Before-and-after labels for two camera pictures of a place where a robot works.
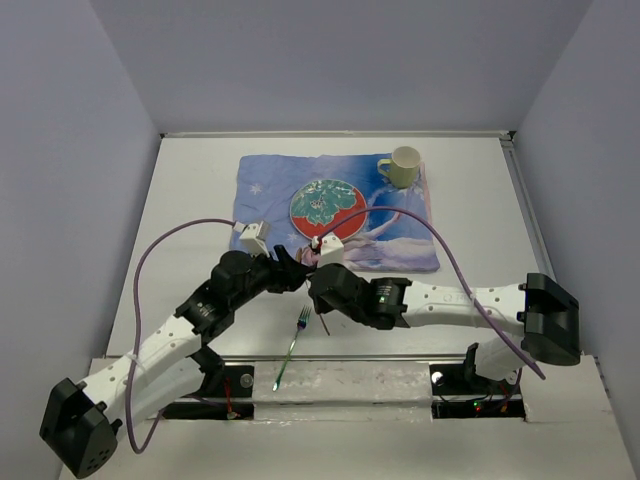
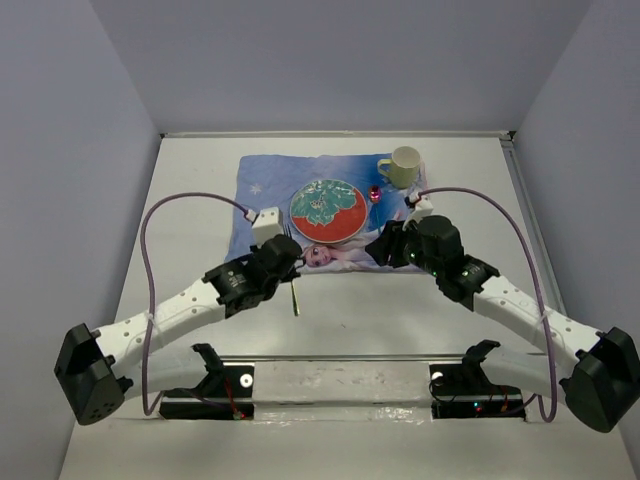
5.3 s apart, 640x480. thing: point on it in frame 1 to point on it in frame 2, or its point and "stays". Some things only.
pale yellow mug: [403, 166] stays
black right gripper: [319, 303] to [388, 242]
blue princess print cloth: [384, 241] stays
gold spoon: [299, 259] to [375, 195]
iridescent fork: [306, 313] to [293, 290]
